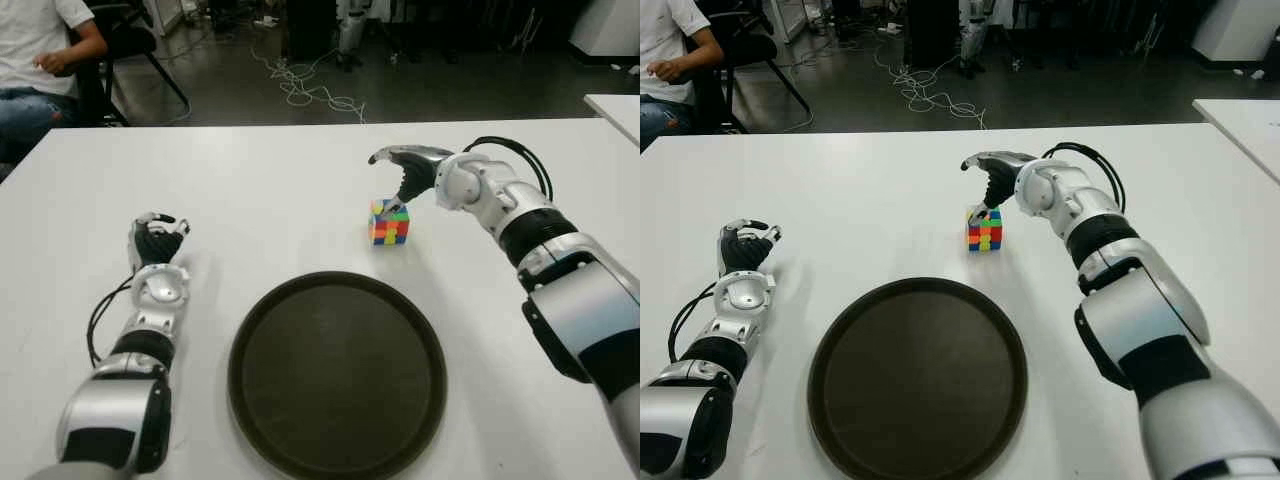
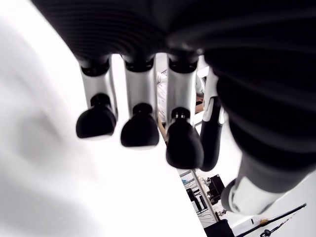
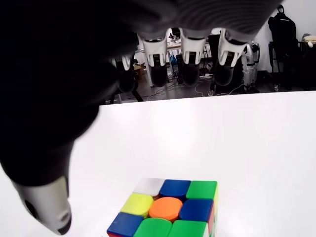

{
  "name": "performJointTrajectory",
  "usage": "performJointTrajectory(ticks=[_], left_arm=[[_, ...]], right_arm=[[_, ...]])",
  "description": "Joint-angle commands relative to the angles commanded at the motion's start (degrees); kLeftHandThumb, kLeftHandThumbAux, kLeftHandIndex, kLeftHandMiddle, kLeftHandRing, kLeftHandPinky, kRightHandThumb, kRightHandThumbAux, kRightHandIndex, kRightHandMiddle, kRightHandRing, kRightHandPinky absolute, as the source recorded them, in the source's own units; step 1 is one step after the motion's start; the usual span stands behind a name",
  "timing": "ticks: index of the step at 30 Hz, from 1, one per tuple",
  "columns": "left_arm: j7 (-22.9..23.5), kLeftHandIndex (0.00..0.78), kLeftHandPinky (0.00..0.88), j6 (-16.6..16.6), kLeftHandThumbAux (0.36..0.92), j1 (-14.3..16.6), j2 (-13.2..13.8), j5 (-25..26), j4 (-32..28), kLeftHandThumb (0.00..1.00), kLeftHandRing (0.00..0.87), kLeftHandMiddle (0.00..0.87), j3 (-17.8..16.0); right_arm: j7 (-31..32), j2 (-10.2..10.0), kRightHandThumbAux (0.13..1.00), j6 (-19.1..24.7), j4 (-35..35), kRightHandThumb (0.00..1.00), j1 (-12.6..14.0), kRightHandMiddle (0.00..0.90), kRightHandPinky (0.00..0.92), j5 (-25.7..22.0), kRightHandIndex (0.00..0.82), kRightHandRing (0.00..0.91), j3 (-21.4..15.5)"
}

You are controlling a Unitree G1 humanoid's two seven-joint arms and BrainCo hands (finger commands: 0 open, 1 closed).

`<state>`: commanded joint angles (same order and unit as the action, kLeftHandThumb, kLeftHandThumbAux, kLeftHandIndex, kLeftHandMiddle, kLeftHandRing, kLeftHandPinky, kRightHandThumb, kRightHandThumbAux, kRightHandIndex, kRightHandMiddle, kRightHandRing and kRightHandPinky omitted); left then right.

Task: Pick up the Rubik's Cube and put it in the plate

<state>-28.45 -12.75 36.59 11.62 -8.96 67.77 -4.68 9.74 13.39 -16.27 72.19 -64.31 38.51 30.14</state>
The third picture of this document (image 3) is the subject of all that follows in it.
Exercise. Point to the blue bag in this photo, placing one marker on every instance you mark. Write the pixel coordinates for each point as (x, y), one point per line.
(173, 59)

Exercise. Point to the beige plush toy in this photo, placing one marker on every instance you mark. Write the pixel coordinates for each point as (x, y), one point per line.
(309, 39)

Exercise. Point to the cardboard box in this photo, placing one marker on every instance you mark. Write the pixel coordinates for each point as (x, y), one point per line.
(138, 71)

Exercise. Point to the multicoloured Rubik's cube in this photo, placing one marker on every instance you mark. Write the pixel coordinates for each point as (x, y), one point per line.
(165, 209)

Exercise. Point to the silver humanoid robot legs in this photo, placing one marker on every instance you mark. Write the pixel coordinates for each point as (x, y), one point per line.
(250, 66)

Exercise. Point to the black jacket on stand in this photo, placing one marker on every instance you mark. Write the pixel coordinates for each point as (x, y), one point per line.
(281, 29)

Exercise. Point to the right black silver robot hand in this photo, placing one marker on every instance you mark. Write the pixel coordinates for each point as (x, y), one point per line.
(61, 61)

